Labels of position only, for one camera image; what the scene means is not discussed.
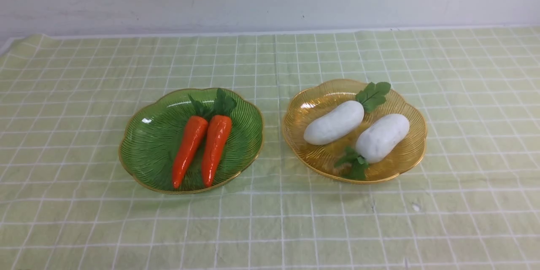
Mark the white toy radish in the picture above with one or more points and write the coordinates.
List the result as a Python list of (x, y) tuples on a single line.
[(347, 116), (373, 145)]

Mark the green checked tablecloth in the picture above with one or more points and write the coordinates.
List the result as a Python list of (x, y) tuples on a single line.
[(471, 204)]

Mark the orange toy carrot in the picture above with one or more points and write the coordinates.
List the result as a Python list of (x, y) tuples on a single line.
[(219, 129), (194, 132)]

